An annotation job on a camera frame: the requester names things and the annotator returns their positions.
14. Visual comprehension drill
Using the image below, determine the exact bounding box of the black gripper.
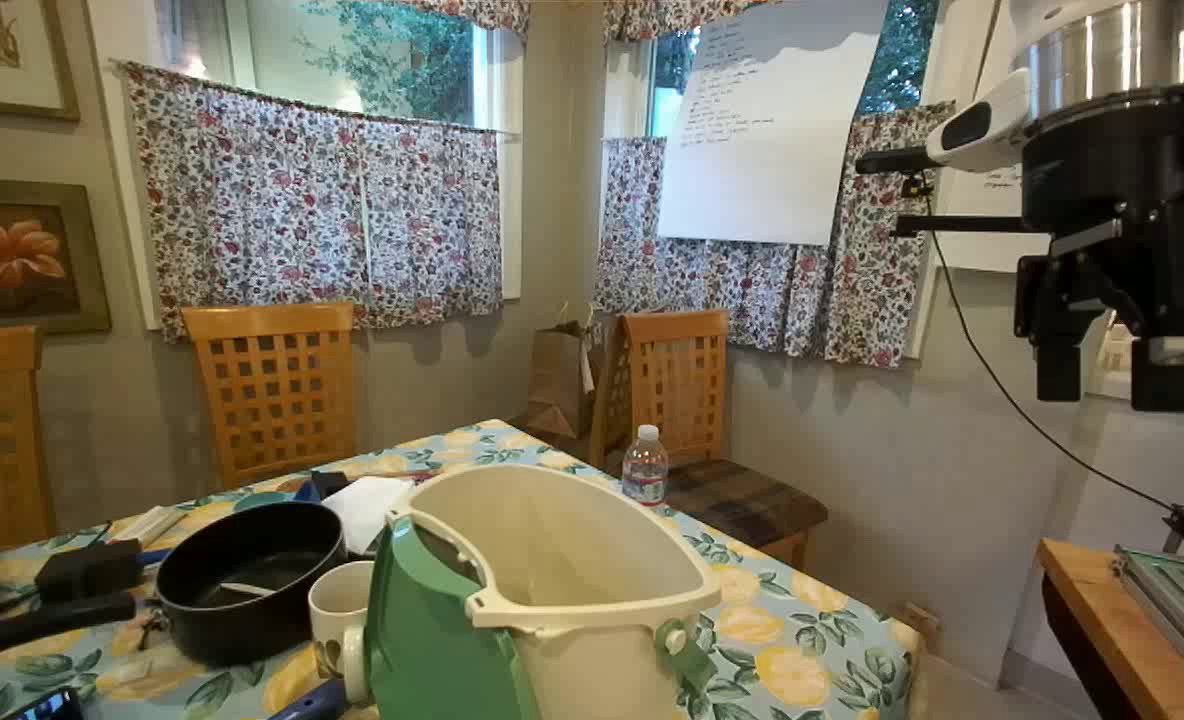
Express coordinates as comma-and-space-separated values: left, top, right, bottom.
1012, 80, 1184, 417

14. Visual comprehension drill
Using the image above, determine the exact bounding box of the clear plastic water bottle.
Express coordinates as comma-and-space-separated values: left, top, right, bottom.
615, 420, 672, 512

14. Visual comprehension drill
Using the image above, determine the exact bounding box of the whiteboard with writing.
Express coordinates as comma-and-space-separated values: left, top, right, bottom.
929, 155, 1041, 278

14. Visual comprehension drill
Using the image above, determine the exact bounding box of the black mounted rod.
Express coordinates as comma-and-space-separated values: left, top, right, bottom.
851, 139, 946, 178

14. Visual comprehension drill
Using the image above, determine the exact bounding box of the wooden workbench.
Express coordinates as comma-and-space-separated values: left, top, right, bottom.
1035, 535, 1184, 720

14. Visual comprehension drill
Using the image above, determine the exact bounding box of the plaid seat cushion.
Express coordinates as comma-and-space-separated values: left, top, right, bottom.
663, 457, 833, 547

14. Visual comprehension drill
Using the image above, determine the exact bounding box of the lemon print tablecloth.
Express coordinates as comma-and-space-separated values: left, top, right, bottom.
0, 417, 921, 720

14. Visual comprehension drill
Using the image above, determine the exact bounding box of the floral cafe curtain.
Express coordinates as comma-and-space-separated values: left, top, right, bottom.
116, 57, 509, 335
594, 100, 951, 377

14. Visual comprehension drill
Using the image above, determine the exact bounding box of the floral curtain valance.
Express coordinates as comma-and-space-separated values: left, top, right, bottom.
606, 0, 783, 46
397, 0, 537, 33

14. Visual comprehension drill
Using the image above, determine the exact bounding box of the dark blue object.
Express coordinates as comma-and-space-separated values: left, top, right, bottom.
291, 469, 353, 506

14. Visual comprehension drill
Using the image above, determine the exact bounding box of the white mug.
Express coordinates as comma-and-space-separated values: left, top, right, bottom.
306, 554, 381, 706

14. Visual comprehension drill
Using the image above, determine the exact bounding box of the black cooking pan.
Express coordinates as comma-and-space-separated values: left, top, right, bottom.
152, 499, 347, 671

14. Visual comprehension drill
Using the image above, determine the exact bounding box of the white paper stack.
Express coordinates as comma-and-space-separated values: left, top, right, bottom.
99, 499, 200, 550

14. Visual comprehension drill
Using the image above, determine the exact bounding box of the black pouch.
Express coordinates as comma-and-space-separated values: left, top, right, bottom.
32, 535, 147, 607

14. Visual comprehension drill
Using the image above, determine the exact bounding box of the framed flower painting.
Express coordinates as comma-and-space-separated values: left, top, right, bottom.
0, 177, 116, 339

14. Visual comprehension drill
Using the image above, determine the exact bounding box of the black flat device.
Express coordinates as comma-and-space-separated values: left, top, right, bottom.
0, 592, 143, 671

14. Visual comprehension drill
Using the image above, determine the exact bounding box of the framed beige picture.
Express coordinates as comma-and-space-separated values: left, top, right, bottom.
0, 0, 85, 129

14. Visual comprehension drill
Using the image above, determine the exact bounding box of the thin black cable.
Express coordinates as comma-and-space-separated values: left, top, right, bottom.
929, 232, 1184, 545

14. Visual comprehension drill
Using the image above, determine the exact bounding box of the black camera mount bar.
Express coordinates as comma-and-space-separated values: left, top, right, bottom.
889, 211, 1062, 241

